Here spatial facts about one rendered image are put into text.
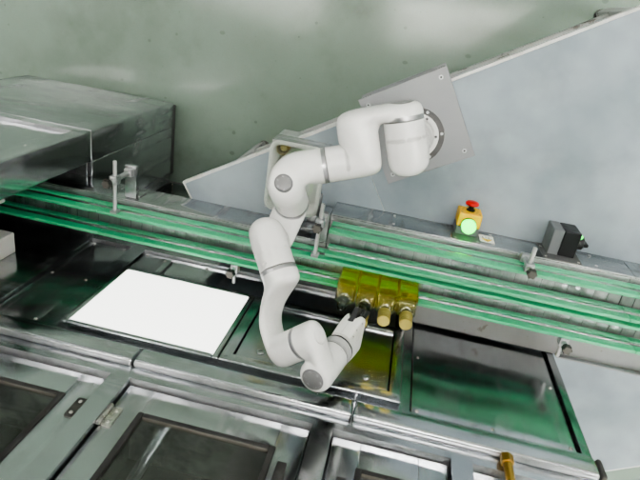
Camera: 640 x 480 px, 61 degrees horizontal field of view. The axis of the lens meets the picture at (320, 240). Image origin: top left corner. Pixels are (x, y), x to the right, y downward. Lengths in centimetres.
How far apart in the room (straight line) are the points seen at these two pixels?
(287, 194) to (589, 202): 96
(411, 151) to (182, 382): 77
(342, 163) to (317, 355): 44
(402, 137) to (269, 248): 39
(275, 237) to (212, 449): 48
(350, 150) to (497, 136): 59
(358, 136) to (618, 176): 86
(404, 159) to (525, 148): 55
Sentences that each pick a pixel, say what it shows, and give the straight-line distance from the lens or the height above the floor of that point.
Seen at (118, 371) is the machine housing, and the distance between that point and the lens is 143.
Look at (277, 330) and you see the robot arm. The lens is 125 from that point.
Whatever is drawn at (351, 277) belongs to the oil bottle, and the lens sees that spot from 156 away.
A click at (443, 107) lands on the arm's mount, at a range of 156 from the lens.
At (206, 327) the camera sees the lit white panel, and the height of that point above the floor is 120.
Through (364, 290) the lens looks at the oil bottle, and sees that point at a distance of 151.
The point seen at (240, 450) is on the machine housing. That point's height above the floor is 154.
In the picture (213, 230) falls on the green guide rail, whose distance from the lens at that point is 172.
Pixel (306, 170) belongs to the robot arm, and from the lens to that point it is 124.
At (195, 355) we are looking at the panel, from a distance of 144.
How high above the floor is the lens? 240
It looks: 65 degrees down
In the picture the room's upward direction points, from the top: 155 degrees counter-clockwise
